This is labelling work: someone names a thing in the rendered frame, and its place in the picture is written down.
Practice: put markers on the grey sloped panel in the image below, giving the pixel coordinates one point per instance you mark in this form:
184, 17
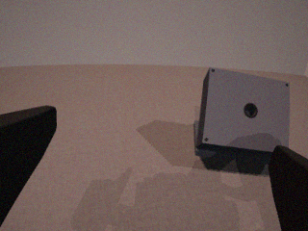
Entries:
242, 116

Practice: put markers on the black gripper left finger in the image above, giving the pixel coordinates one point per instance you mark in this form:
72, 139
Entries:
24, 136

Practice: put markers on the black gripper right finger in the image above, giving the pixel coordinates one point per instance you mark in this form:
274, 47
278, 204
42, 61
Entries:
288, 173

